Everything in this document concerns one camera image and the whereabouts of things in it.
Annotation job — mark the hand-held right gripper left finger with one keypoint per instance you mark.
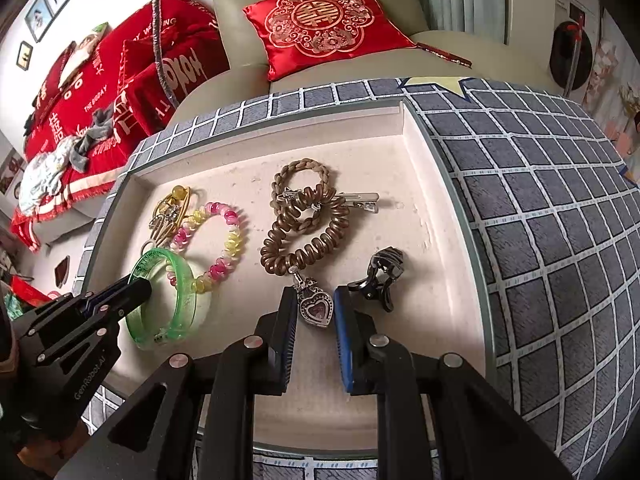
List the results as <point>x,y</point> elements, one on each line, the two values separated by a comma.
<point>289,360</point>

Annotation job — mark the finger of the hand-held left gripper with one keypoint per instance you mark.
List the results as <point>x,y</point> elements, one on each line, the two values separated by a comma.
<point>107,294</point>
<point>132,294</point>

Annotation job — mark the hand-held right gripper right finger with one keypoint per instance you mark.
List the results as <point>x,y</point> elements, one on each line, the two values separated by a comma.
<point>342,340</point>

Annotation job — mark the green translucent bangle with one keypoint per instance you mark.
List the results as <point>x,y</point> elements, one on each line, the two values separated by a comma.
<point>185,310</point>

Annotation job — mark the beige rabbit hair clip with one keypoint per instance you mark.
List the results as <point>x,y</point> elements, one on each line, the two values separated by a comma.
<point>162,231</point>

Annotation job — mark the black claw clip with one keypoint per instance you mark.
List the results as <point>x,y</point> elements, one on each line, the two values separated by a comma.
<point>380,265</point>

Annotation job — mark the grey jewelry tray beige lining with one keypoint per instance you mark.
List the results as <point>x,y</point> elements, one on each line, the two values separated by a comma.
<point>390,240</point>

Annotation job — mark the silver metal hair clip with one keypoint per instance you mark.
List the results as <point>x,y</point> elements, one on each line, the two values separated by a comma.
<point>360,197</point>

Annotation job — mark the beige sofa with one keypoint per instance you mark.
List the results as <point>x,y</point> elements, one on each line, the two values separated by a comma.
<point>70,222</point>

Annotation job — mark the light patterned cloth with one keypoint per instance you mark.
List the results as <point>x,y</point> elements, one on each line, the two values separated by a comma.
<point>42,175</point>

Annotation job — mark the grey crumpled cloth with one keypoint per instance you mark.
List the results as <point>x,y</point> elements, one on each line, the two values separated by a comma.
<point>95,135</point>

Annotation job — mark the red printed blanket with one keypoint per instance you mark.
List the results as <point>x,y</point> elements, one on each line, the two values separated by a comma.
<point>100,90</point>

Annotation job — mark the red cushion with white print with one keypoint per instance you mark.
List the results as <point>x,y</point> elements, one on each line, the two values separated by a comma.
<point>170,75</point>

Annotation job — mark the green white printed cushion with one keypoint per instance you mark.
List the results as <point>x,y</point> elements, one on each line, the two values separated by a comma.
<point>85,47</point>

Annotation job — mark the pale green armchair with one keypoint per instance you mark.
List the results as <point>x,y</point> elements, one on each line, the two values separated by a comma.
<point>240,20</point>

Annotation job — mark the red tasselled strip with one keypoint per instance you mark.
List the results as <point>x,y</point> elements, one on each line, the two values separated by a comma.
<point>445,55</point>

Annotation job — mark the red embroidered satin cushion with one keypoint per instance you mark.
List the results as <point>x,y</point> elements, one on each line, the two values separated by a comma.
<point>310,30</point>

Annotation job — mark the white washing machine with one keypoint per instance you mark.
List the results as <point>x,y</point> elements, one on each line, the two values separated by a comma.
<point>570,50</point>

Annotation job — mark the pink flower decoration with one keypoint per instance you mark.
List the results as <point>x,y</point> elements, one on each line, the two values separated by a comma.
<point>607,70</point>

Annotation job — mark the small black picture frame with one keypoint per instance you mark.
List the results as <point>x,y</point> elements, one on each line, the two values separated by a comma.
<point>24,56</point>

